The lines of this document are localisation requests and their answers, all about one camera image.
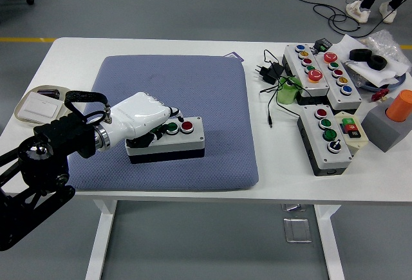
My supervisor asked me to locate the black adapter cord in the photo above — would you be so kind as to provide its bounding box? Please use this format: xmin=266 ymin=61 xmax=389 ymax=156
xmin=259 ymin=49 xmax=303 ymax=129

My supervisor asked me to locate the black floor cable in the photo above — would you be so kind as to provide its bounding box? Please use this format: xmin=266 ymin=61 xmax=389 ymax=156
xmin=279 ymin=0 xmax=398 ymax=38

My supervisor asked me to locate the red valve knob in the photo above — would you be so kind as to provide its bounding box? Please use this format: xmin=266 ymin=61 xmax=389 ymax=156
xmin=370 ymin=89 xmax=389 ymax=102

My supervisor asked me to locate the grey block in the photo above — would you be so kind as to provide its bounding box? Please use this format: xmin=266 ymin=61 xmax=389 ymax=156
xmin=360 ymin=97 xmax=412 ymax=154

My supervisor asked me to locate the small black terminal block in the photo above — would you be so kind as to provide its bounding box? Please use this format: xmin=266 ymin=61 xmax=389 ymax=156
xmin=312 ymin=37 xmax=334 ymax=53

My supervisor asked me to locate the cream small switch box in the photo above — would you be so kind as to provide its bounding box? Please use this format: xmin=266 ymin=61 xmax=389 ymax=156
xmin=333 ymin=111 xmax=370 ymax=157

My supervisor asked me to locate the white foam sheet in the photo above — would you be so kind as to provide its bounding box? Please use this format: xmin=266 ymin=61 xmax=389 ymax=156
xmin=333 ymin=34 xmax=412 ymax=88

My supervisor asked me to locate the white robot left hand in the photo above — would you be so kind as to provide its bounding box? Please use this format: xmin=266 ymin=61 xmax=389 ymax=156
xmin=106 ymin=91 xmax=185 ymax=149

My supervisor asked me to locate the blue ring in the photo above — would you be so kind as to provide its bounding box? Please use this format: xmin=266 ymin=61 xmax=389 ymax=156
xmin=353 ymin=70 xmax=412 ymax=93

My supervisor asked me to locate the purple card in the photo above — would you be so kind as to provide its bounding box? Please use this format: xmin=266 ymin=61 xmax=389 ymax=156
xmin=223 ymin=51 xmax=245 ymax=62

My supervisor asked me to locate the grey five-button control box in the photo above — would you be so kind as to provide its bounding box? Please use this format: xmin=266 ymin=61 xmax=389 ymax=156
xmin=314 ymin=51 xmax=363 ymax=115
xmin=282 ymin=44 xmax=330 ymax=106

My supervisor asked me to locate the black power adapter plug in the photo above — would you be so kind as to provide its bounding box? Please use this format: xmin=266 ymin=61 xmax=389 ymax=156
xmin=256 ymin=62 xmax=285 ymax=85

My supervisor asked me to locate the white shallow dish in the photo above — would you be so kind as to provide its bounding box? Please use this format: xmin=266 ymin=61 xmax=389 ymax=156
xmin=13 ymin=84 xmax=75 ymax=126

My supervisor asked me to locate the white table leg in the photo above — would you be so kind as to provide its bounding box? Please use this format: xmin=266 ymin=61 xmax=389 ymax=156
xmin=314 ymin=204 xmax=345 ymax=280
xmin=85 ymin=200 xmax=118 ymax=280

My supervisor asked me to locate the small dark cylinder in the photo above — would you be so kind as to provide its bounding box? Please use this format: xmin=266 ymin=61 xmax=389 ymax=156
xmin=37 ymin=89 xmax=61 ymax=99

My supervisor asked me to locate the green plastic cylinder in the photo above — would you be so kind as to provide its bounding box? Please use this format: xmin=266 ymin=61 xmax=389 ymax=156
xmin=276 ymin=76 xmax=303 ymax=106

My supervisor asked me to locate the white wall switch plate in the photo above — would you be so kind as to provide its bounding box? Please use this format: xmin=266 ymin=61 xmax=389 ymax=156
xmin=19 ymin=95 xmax=62 ymax=122

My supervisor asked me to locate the metal floor socket plate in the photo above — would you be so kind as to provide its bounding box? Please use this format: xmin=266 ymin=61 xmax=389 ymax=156
xmin=282 ymin=217 xmax=313 ymax=244

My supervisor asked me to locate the blue-grey woven mat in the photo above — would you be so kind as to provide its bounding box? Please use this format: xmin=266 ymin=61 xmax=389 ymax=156
xmin=66 ymin=55 xmax=260 ymax=192

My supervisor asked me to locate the orange cylinder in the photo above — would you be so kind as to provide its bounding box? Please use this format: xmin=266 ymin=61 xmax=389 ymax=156
xmin=386 ymin=89 xmax=412 ymax=123

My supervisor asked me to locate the clear bubble wrap bag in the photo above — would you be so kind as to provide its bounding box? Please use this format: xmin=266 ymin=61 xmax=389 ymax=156
xmin=366 ymin=29 xmax=410 ymax=65

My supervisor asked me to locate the grey four-button control box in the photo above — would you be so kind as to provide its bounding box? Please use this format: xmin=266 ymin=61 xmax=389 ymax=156
xmin=124 ymin=116 xmax=206 ymax=165
xmin=296 ymin=105 xmax=353 ymax=177

